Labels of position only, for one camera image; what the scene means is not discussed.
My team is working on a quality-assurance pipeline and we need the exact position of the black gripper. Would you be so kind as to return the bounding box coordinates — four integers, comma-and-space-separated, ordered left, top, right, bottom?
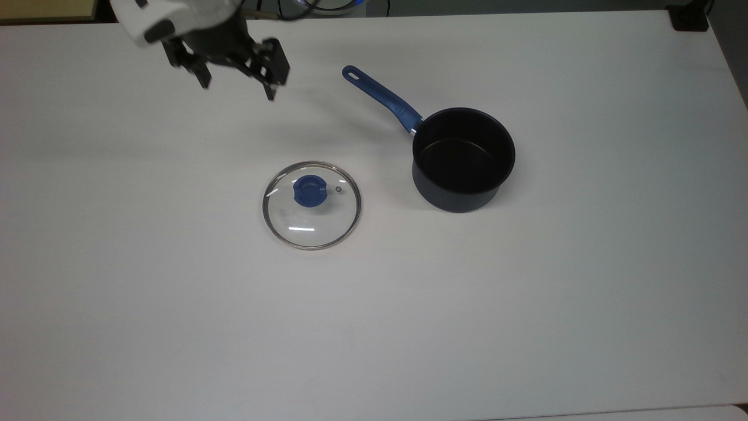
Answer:
161, 12, 291, 102

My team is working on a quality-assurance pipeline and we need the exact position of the glass lid with blue knob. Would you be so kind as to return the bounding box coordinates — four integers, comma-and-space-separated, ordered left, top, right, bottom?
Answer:
262, 161, 362, 251

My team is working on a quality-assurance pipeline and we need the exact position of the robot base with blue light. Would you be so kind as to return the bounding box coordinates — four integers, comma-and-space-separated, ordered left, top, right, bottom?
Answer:
297, 0, 368, 17

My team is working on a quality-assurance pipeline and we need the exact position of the wooden board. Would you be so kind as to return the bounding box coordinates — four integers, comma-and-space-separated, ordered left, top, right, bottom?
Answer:
0, 0, 99, 25

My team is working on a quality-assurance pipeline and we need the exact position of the dark saucepan with blue handle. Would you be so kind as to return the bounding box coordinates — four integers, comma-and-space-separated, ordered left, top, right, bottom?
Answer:
341, 65, 517, 214

